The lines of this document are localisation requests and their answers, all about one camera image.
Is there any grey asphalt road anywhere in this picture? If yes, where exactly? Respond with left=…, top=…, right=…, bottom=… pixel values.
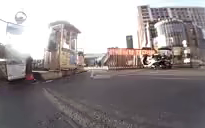
left=0, top=66, right=205, bottom=128

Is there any dark distant tower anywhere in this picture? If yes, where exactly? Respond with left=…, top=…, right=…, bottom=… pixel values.
left=125, top=34, right=134, bottom=50

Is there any white vehicle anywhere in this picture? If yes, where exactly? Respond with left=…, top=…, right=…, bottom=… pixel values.
left=0, top=41, right=28, bottom=83

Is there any round traffic mirror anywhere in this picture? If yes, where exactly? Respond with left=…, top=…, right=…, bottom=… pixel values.
left=14, top=10, right=28, bottom=25

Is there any yellow booth structure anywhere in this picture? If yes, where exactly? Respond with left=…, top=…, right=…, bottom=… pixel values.
left=43, top=20, right=86, bottom=75

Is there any person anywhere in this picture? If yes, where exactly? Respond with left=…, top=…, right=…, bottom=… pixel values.
left=24, top=55, right=36, bottom=82

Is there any tall grey building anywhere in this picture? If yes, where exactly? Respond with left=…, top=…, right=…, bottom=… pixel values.
left=136, top=4, right=205, bottom=66

